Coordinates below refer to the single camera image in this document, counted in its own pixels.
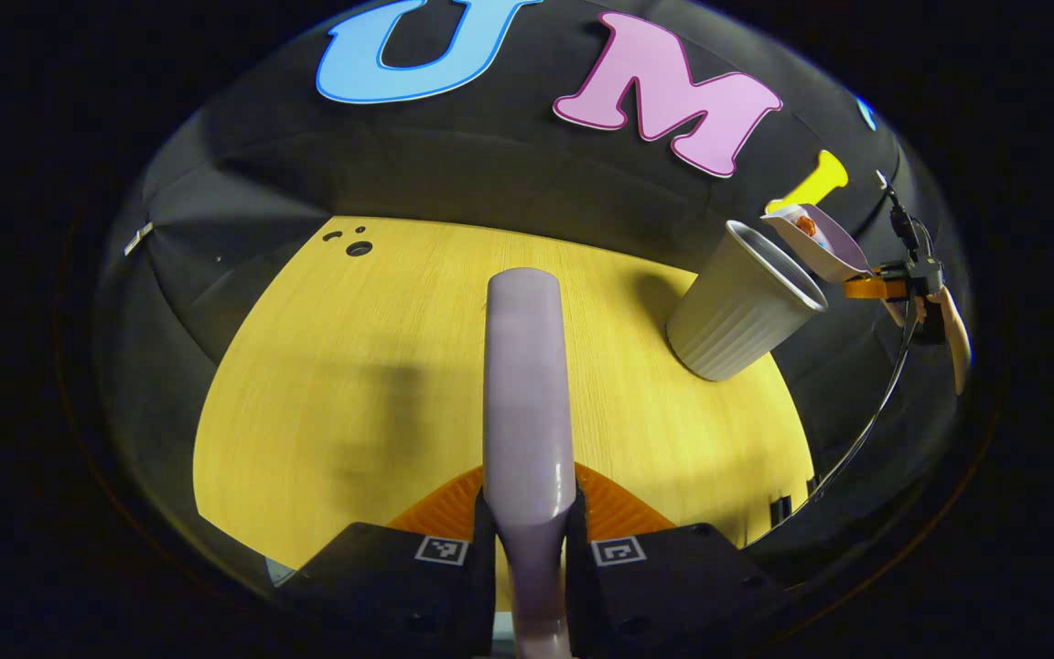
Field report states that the white ribbed garbage bin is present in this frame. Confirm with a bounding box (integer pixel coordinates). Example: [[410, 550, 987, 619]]
[[666, 220, 829, 384]]

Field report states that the small pink broom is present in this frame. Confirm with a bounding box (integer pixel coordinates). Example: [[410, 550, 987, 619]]
[[483, 267, 579, 659]]

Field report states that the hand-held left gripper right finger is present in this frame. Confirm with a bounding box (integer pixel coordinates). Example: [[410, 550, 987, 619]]
[[566, 462, 786, 659]]

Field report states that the black cable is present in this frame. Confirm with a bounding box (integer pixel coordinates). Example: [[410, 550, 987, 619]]
[[806, 297, 921, 506]]

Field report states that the black backdrop cloth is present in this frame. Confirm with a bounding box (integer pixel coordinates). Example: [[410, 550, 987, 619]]
[[92, 0, 972, 587]]

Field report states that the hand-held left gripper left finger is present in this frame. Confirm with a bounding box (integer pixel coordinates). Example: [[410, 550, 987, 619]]
[[282, 465, 497, 659]]

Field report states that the pink dustpan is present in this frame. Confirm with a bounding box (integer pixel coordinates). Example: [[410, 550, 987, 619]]
[[760, 203, 973, 397]]

